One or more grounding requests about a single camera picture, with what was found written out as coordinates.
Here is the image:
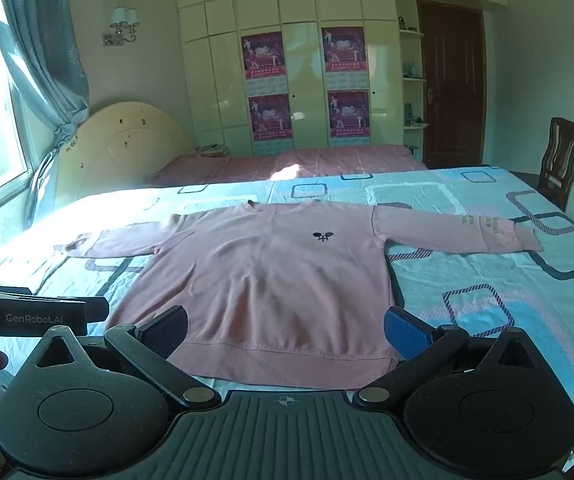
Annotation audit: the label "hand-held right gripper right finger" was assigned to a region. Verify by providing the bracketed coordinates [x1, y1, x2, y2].
[354, 306, 560, 406]

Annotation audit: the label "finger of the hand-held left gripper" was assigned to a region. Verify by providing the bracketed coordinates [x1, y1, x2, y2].
[87, 296, 110, 322]

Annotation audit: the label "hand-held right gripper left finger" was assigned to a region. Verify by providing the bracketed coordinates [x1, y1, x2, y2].
[17, 306, 222, 410]

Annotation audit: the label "pink sweatshirt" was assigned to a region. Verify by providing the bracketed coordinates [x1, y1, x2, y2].
[54, 199, 544, 391]

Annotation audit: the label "blue patterned bedsheet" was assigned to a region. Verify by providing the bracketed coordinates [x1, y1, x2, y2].
[0, 164, 574, 471]

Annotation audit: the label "cream rounded headboard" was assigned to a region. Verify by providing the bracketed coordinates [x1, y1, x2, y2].
[54, 101, 198, 206]

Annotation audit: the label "stack of books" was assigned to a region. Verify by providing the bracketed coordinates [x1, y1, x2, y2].
[194, 143, 231, 159]

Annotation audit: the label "pink checked bed cover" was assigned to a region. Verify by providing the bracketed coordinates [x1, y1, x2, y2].
[147, 143, 430, 187]

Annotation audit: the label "small shelf items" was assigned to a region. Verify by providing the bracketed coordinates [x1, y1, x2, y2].
[403, 102, 430, 129]

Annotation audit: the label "wooden chair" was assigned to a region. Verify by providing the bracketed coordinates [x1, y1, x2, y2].
[537, 116, 574, 213]

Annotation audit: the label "brown wooden door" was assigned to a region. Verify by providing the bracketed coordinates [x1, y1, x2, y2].
[417, 0, 488, 170]

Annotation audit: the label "blue curtain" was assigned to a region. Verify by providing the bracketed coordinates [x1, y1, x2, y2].
[0, 0, 90, 216]

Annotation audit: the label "cream wardrobe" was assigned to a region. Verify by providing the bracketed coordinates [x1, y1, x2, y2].
[174, 0, 510, 160]

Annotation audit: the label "pink wall poster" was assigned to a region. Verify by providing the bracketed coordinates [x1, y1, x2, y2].
[248, 93, 292, 156]
[322, 25, 369, 90]
[328, 89, 370, 148]
[241, 31, 288, 93]

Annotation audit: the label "wall lamp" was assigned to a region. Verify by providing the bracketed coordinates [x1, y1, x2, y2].
[102, 7, 141, 47]

